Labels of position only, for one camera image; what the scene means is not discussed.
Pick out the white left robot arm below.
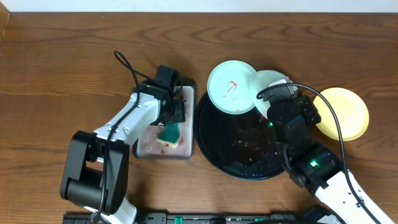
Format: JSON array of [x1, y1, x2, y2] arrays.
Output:
[[60, 81, 185, 223]]

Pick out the yellow plate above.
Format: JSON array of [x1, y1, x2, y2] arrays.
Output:
[[313, 88, 369, 141]]

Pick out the light blue plate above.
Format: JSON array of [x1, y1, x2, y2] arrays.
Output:
[[207, 60, 257, 114]]

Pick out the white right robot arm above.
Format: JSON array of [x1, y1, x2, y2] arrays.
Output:
[[263, 95, 393, 223]]

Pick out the pale green plate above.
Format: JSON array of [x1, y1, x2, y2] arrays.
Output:
[[249, 70, 286, 118]]

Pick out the green yellow sponge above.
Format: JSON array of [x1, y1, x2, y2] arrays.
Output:
[[157, 123, 181, 147]]

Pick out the round black tray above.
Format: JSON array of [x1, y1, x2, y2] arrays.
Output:
[[194, 93, 284, 180]]

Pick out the rectangular black metal tray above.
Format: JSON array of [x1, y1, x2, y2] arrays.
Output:
[[132, 79, 195, 159]]

